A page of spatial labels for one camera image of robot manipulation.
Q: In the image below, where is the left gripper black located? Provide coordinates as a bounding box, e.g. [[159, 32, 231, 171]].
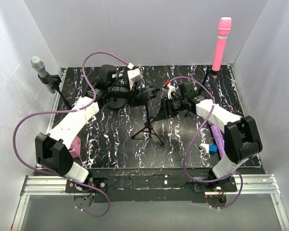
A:
[[108, 79, 148, 108]]

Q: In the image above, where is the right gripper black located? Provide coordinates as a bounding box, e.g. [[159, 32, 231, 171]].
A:
[[155, 96, 187, 121]]

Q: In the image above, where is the black tripod stand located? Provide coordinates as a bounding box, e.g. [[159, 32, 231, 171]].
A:
[[131, 86, 165, 145], [186, 65, 213, 100]]

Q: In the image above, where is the black round-base desk stand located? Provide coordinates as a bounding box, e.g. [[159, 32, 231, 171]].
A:
[[106, 97, 126, 110]]

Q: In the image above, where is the purple glitter microphone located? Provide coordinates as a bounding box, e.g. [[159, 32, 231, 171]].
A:
[[210, 125, 226, 158]]

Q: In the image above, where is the pink tall microphone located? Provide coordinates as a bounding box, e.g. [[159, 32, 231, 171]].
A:
[[212, 17, 232, 78]]

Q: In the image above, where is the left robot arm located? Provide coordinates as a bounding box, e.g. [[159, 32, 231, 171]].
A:
[[35, 64, 143, 193]]

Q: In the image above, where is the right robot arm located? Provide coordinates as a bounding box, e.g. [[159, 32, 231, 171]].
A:
[[155, 78, 263, 191]]

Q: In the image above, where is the silver grey microphone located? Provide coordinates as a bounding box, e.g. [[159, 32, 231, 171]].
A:
[[30, 56, 55, 94]]

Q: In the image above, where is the white and blue block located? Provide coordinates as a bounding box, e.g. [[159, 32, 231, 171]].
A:
[[199, 143, 218, 154]]

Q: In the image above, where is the pink plastic block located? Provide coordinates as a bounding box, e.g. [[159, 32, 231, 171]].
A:
[[69, 136, 81, 158]]

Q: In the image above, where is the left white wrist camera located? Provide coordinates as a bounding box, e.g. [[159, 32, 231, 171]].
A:
[[127, 63, 143, 90]]

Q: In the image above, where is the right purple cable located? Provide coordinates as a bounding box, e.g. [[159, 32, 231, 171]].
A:
[[166, 76, 244, 209]]

